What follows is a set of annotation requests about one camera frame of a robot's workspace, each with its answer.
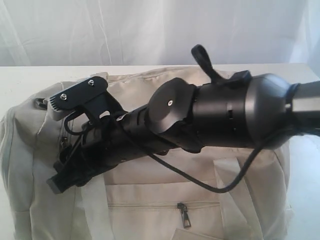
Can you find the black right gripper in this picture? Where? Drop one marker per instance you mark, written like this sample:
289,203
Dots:
106,137

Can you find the beige duffel bag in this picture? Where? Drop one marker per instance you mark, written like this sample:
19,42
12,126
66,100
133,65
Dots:
139,199

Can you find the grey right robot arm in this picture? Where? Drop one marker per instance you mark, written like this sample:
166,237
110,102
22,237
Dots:
244,111

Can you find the white sheer curtain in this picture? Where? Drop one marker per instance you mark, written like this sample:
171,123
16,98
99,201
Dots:
157,32

